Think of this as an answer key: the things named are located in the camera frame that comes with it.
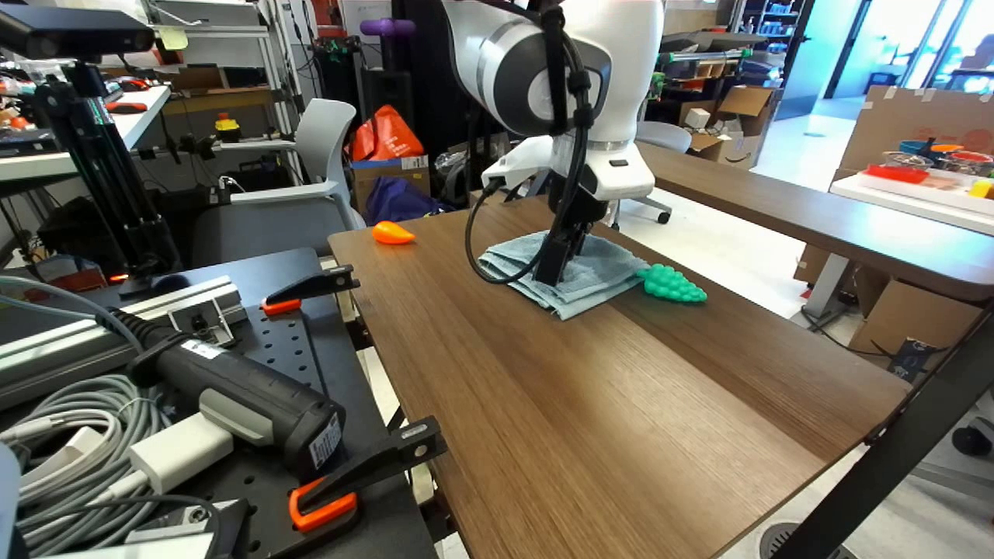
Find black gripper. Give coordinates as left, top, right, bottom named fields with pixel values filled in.
left=536, top=167, right=605, bottom=285

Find light blue towel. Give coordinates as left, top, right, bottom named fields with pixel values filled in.
left=482, top=233, right=648, bottom=320

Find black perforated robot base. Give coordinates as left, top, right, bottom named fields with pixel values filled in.
left=91, top=246, right=442, bottom=559

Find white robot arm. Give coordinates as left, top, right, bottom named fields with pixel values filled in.
left=442, top=0, right=666, bottom=285

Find green plastic grape toy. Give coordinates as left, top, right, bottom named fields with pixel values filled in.
left=640, top=265, right=708, bottom=305

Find orange plastic carrot toy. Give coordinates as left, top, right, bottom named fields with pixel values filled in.
left=373, top=220, right=417, bottom=246

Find orange bag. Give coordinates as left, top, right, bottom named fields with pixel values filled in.
left=348, top=104, right=425, bottom=162

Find white office chair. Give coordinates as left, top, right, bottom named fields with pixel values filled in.
left=193, top=97, right=365, bottom=261

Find long wooden side table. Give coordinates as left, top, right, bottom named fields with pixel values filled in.
left=640, top=144, right=994, bottom=305

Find black handheld device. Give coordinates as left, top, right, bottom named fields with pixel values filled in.
left=138, top=327, right=346, bottom=477

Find cardboard box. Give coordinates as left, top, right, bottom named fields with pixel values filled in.
left=849, top=280, right=983, bottom=379

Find tray of colourful toys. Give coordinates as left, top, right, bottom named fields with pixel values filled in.
left=834, top=135, right=994, bottom=233

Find white power adapter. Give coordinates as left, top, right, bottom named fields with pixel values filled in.
left=131, top=414, right=232, bottom=495

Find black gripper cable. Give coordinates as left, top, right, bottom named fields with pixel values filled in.
left=464, top=180, right=554, bottom=290

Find orange-handled black clamp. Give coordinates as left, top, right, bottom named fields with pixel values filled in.
left=287, top=415, right=447, bottom=535

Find black camera tripod stand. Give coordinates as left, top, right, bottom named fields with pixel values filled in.
left=0, top=3, right=181, bottom=273

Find grey cable bundle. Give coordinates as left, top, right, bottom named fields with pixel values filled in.
left=0, top=270, right=169, bottom=554

